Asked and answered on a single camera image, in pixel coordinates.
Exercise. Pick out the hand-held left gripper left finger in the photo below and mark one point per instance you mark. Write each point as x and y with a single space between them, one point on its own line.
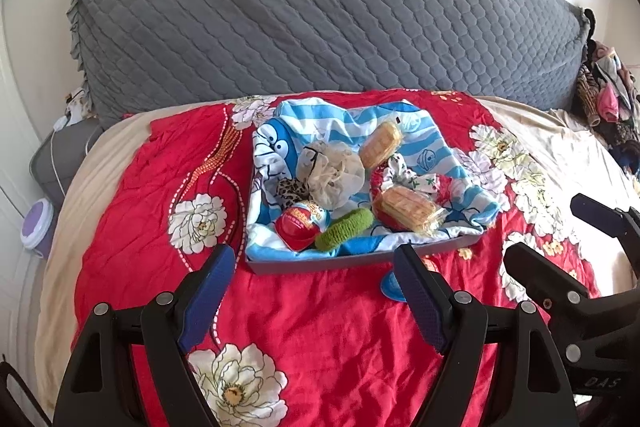
210 292

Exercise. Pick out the grey bedside cabinet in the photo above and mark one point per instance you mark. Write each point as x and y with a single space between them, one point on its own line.
60 157

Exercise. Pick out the grey quilted headboard cover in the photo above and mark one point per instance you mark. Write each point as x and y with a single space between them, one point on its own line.
300 7

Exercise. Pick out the purple white round container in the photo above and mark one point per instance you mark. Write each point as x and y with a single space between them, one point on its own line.
36 222

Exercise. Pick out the clear cracker packet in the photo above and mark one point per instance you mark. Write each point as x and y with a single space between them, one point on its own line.
380 146
405 207

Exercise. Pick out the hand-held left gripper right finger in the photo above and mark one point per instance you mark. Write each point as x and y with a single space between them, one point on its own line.
420 302

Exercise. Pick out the leopard print scrunchie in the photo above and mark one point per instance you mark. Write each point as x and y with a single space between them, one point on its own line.
290 192

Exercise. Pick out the red floral bedsheet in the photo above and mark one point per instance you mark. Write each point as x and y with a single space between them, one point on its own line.
325 307

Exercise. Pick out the grey tray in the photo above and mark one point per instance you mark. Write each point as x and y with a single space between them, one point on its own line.
325 263

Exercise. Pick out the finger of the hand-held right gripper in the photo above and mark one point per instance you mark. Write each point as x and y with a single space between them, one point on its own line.
535 267
595 207

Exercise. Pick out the blue striped cartoon cloth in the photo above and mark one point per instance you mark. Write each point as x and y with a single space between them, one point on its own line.
430 142

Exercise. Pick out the white cherry print scrunchie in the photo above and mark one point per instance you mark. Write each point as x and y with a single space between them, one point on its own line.
405 172

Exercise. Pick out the beige organza scrunchie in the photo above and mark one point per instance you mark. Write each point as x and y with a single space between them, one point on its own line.
335 177

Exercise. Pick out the white wardrobe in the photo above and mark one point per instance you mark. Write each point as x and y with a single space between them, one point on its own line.
15 297

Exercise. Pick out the pile of clothes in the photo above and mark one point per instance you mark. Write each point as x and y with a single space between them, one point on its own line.
605 107

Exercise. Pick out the green fuzzy scrunchie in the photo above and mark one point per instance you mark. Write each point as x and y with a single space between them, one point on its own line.
345 229

